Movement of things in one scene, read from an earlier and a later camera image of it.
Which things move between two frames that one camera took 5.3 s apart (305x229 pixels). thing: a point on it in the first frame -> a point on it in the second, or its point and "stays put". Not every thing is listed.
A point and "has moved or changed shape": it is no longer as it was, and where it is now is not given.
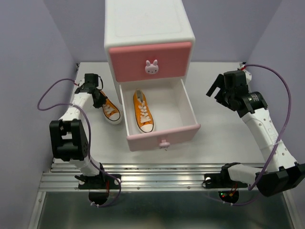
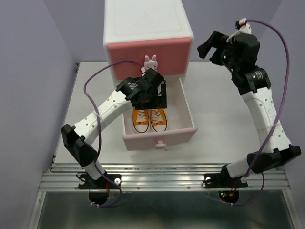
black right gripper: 220,82 -> 216,40
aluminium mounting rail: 139,176 stays put
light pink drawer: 172,114 stays put
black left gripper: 102,101 -> 159,101
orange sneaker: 111,112 has moved or changed shape
